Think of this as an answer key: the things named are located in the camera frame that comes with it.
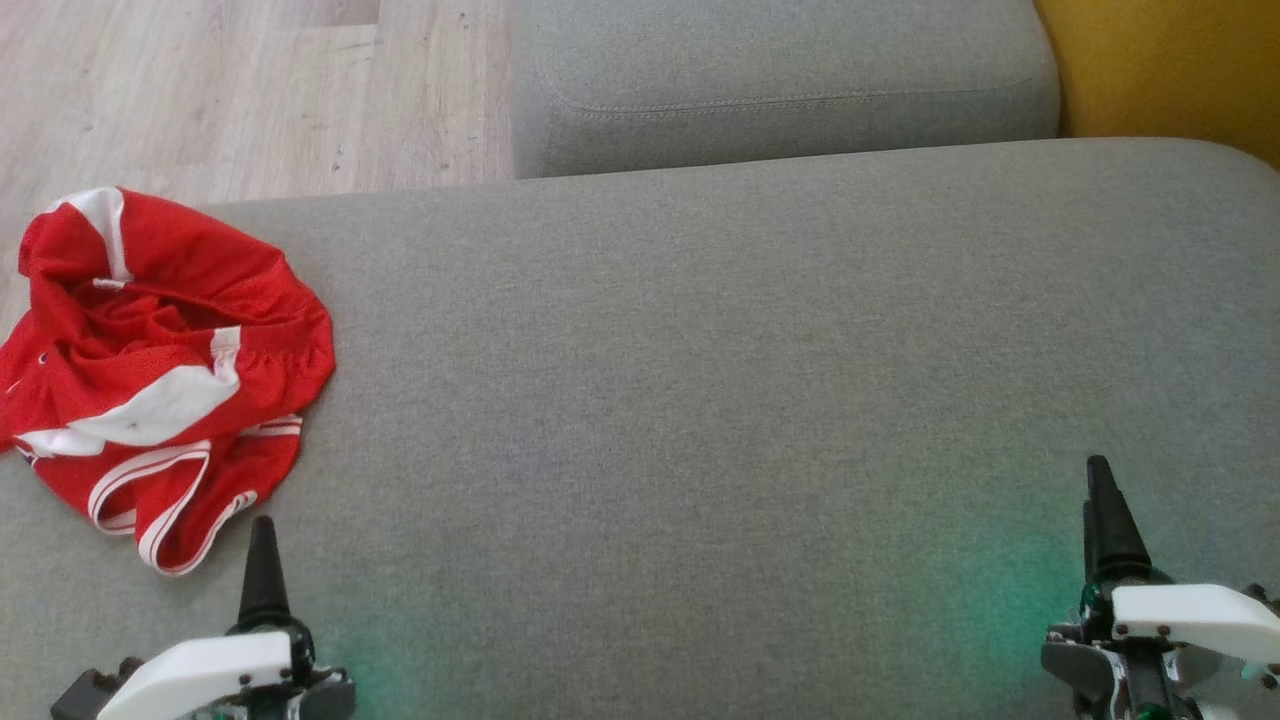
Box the large grey sofa seat cushion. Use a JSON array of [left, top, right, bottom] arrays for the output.
[[0, 138, 1280, 720]]

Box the yellow upholstered panel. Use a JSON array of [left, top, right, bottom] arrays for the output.
[[1033, 0, 1280, 171]]

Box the small grey sofa cushion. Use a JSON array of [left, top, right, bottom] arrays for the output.
[[510, 0, 1062, 181]]

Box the red white basketball jersey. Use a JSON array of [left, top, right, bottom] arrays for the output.
[[0, 325, 305, 579]]

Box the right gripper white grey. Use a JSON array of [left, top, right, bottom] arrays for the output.
[[1040, 455, 1280, 720]]

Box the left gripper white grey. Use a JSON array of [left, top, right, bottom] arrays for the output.
[[50, 516, 357, 720]]

